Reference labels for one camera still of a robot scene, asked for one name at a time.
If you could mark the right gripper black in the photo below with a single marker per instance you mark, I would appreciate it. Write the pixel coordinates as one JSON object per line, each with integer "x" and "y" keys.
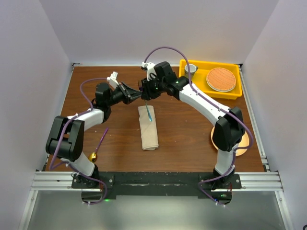
{"x": 147, "y": 93}

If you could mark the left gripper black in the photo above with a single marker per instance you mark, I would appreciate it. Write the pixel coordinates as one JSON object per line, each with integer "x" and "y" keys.
{"x": 128, "y": 94}

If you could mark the iridescent fork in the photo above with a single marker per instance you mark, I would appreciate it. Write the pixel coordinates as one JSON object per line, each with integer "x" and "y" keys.
{"x": 146, "y": 106}

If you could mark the beige cloth napkin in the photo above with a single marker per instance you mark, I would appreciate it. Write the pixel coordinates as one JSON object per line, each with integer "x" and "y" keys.
{"x": 149, "y": 135}

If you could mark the gold purple spoon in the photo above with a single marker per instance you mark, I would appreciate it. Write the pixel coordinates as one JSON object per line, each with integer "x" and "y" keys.
{"x": 93, "y": 156}

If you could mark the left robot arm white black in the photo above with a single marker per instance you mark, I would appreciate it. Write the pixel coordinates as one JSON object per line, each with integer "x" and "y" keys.
{"x": 65, "y": 140}

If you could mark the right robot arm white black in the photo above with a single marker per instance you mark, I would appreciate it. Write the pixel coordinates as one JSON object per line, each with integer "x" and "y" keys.
{"x": 228, "y": 123}

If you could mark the grey ceramic mug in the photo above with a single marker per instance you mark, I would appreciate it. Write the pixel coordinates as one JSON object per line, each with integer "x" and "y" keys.
{"x": 190, "y": 70}

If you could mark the yellow plastic tray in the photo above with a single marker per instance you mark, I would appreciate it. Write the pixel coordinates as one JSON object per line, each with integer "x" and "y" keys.
{"x": 199, "y": 79}

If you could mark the orange woven coaster plate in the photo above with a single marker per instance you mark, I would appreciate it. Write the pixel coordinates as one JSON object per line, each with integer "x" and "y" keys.
{"x": 221, "y": 79}

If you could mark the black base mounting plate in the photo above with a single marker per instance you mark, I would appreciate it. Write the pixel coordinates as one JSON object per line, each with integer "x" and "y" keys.
{"x": 199, "y": 184}

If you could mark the golden round plate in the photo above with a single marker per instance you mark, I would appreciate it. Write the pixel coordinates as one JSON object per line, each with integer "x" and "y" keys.
{"x": 244, "y": 142}

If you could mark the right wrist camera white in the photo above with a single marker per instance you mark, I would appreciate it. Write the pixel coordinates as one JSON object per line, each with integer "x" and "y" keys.
{"x": 150, "y": 71}

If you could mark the aluminium frame rail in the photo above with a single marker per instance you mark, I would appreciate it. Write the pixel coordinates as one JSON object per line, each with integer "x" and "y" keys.
{"x": 54, "y": 205}

